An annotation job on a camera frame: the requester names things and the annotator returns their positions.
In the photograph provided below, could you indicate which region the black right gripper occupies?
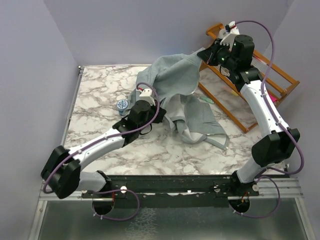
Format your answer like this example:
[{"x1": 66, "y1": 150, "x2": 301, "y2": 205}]
[{"x1": 198, "y1": 38, "x2": 238, "y2": 71}]

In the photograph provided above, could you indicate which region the grey zip-up jacket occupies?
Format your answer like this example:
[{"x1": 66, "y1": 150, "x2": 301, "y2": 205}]
[{"x1": 135, "y1": 52, "x2": 230, "y2": 150}]

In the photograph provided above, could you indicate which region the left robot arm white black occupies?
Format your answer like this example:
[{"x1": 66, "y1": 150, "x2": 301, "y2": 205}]
[{"x1": 40, "y1": 100, "x2": 166, "y2": 199}]

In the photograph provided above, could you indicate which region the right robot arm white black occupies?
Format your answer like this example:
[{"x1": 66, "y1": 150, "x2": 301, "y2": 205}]
[{"x1": 197, "y1": 34, "x2": 300, "y2": 196}]

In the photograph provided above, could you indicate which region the wooden two-tier rack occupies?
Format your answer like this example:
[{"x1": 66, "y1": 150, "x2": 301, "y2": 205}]
[{"x1": 197, "y1": 22, "x2": 301, "y2": 135}]

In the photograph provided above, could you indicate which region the blue patterned round container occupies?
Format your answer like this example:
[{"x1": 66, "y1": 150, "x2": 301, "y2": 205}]
[{"x1": 116, "y1": 99, "x2": 129, "y2": 116}]

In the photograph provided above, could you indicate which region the yellow highlighter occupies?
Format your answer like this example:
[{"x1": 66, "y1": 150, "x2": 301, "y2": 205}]
[{"x1": 231, "y1": 90, "x2": 239, "y2": 96}]

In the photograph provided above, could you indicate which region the mint green eraser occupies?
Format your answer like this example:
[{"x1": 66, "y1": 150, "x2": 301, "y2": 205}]
[{"x1": 200, "y1": 96, "x2": 215, "y2": 105}]

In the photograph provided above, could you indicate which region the pink highlighter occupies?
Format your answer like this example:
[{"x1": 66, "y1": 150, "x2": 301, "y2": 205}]
[{"x1": 269, "y1": 95, "x2": 278, "y2": 103}]

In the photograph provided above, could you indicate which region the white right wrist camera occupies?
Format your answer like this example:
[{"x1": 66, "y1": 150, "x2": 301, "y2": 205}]
[{"x1": 218, "y1": 21, "x2": 240, "y2": 47}]

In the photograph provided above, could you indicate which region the aluminium frame rail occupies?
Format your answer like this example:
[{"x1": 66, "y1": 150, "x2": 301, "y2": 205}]
[{"x1": 29, "y1": 175, "x2": 310, "y2": 240}]

